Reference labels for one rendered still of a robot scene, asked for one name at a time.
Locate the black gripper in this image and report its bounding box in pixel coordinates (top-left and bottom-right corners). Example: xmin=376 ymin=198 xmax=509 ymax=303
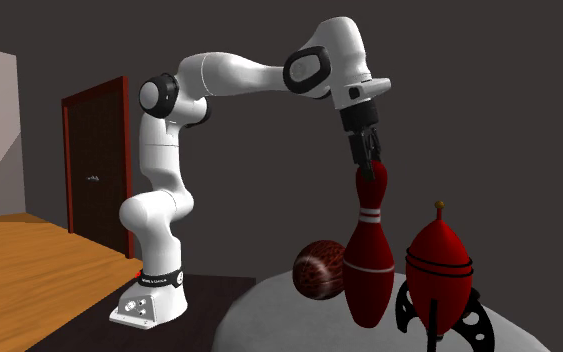
xmin=338 ymin=100 xmax=384 ymax=183

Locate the red bowling pin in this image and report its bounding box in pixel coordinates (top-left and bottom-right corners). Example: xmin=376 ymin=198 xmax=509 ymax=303
xmin=342 ymin=160 xmax=396 ymax=329

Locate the dark brown patterned ball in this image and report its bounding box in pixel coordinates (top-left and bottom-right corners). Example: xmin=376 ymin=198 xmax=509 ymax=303
xmin=292 ymin=239 xmax=348 ymax=301

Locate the red toy rocket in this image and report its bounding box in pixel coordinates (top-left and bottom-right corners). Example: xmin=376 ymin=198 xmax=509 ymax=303
xmin=395 ymin=200 xmax=497 ymax=352

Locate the grey round table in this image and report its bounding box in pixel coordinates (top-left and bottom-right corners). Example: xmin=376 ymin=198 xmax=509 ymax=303
xmin=211 ymin=270 xmax=553 ymax=352

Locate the dark robot stand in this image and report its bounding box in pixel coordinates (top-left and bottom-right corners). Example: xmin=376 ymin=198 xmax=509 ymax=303
xmin=26 ymin=272 xmax=258 ymax=352

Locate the dark brown door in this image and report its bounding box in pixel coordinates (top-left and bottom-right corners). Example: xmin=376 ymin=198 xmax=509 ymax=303
xmin=61 ymin=75 xmax=135 ymax=260

